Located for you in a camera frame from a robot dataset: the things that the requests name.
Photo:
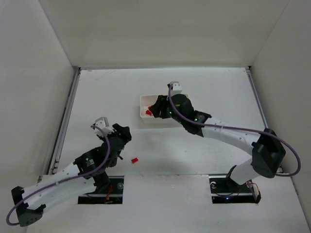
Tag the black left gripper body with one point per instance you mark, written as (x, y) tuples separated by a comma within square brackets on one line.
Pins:
[(122, 132)]

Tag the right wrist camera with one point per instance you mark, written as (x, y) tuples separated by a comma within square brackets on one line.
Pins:
[(175, 88)]

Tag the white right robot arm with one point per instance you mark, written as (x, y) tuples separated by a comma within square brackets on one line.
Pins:
[(265, 150)]

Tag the white three-compartment container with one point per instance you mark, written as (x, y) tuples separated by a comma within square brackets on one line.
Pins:
[(149, 100)]

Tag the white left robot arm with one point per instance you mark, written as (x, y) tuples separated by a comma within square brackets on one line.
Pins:
[(86, 174)]

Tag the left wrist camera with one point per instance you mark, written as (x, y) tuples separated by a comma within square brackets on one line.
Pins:
[(102, 126)]

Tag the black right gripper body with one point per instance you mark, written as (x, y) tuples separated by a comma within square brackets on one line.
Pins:
[(160, 108)]

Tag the red curved lego piece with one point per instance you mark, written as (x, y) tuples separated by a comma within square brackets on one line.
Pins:
[(134, 160)]

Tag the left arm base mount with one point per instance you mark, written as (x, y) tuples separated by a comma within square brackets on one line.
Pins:
[(109, 190)]

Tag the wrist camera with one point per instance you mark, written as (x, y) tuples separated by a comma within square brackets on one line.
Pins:
[(102, 126), (175, 88)]

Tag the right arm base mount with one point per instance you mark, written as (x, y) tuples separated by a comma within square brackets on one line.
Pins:
[(226, 191)]

